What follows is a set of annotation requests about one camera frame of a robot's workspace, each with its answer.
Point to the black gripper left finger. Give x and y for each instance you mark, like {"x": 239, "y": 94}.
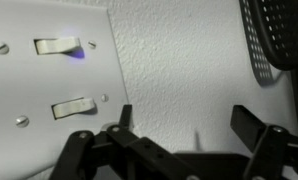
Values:
{"x": 122, "y": 146}

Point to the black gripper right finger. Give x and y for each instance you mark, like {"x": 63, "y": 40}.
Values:
{"x": 272, "y": 150}

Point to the silver slotted plate screw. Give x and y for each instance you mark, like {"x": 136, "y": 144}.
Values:
{"x": 92, "y": 44}
{"x": 104, "y": 97}
{"x": 22, "y": 121}
{"x": 1, "y": 48}

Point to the black mesh basket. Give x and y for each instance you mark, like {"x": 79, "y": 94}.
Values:
{"x": 282, "y": 33}

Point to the white toggle switch lever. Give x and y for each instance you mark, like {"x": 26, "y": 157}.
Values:
{"x": 57, "y": 45}
{"x": 74, "y": 107}

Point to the white double switch wall plate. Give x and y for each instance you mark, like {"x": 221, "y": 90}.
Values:
{"x": 29, "y": 80}

